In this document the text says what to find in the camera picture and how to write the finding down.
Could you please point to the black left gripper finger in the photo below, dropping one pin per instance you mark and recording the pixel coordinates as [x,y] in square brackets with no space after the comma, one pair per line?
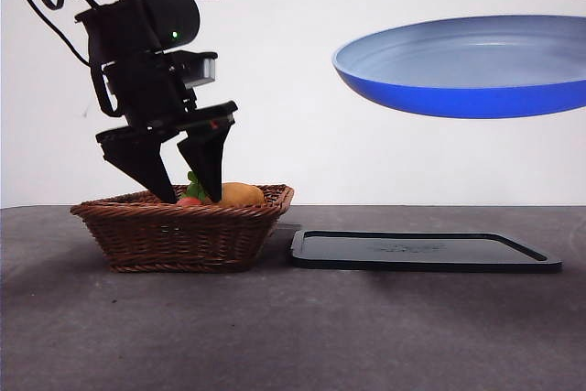
[142,162]
[208,157]

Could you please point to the blue round plate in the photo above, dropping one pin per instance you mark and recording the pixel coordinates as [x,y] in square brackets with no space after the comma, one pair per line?
[458,89]

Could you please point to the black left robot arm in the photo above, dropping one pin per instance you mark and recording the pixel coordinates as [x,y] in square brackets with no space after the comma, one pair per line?
[137,11]

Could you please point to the red vegetable with green leaves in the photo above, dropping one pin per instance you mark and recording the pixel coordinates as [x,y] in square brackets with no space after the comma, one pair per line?
[194,190]

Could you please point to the yellow-brown potato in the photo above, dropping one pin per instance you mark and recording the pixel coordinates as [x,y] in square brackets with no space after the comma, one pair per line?
[240,194]

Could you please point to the brown wicker basket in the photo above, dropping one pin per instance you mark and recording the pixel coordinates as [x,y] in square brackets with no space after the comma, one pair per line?
[183,240]

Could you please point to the black rectangular tray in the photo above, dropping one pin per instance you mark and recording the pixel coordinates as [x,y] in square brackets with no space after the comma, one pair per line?
[412,251]

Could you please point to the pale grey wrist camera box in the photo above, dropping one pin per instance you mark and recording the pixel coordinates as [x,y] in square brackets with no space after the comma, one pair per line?
[201,70]

